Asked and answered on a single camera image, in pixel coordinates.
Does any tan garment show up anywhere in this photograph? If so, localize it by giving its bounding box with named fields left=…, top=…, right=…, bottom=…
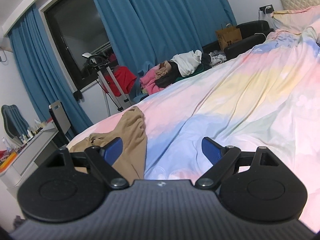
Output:
left=69, top=106, right=147, bottom=184

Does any black and white chair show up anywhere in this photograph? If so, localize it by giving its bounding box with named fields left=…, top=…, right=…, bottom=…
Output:
left=49, top=100, right=71, bottom=145

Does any silver tripod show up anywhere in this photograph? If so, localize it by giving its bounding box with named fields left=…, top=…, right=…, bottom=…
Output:
left=82, top=52, right=132, bottom=116

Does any red garment on tripod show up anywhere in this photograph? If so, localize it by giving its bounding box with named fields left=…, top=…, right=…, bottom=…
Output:
left=104, top=66, right=137, bottom=97

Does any pastel rainbow bed cover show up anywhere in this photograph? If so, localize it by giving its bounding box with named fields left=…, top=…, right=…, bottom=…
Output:
left=66, top=26, right=320, bottom=233

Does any pink garment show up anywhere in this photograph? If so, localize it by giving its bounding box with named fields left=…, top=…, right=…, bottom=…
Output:
left=140, top=64, right=165, bottom=95

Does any black garment in pile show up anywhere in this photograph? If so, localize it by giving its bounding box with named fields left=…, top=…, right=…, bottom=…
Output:
left=155, top=61, right=182, bottom=88

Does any white desk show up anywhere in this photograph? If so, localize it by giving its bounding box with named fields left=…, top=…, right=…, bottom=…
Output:
left=1, top=121, right=58, bottom=198

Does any white garment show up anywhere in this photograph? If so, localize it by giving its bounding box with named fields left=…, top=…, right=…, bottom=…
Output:
left=170, top=50, right=202, bottom=77

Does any blue curtain beside desk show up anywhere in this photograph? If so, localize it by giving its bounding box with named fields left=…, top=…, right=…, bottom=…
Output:
left=8, top=5, right=93, bottom=135

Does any brown paper bag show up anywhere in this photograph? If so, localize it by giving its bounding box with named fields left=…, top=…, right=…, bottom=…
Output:
left=215, top=23, right=242, bottom=50

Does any black sofa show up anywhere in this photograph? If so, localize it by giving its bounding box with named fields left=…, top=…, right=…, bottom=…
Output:
left=202, top=20, right=274, bottom=63

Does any dark window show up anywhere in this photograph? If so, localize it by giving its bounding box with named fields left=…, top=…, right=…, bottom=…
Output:
left=39, top=0, right=113, bottom=92

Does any blue curtain beside sofa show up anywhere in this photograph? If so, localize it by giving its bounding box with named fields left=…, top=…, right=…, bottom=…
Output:
left=93, top=0, right=236, bottom=76

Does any pastel pillow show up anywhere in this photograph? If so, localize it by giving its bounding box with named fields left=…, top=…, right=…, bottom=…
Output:
left=271, top=5, right=319, bottom=34

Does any wall mirror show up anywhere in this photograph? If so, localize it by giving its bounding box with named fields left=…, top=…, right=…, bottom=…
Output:
left=1, top=105, right=29, bottom=139

